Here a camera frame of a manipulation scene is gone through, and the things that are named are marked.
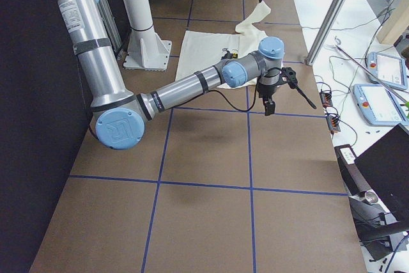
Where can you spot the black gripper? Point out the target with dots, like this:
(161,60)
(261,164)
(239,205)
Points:
(266,89)

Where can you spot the cream long sleeve cat shirt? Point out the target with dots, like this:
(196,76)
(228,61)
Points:
(200,50)

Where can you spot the metal reacher grabber tool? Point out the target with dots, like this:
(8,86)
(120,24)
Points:
(368,72)

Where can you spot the near blue teach pendant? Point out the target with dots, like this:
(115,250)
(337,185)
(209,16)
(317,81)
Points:
(378,106)

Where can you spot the blue teach pendant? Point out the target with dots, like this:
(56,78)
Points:
(378,106)
(389,69)

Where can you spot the far blue teach pendant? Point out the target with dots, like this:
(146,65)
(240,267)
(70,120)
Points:
(389,69)

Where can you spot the black box with white label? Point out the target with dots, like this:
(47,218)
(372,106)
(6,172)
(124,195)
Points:
(352,177)

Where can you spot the black monitor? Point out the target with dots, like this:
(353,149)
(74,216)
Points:
(384,165)

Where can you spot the wooden beam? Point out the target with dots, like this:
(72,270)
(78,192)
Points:
(396,24)

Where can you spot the silver metal cup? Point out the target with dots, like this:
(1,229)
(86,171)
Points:
(370,198)

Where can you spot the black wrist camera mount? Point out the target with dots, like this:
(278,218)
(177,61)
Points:
(288,76)

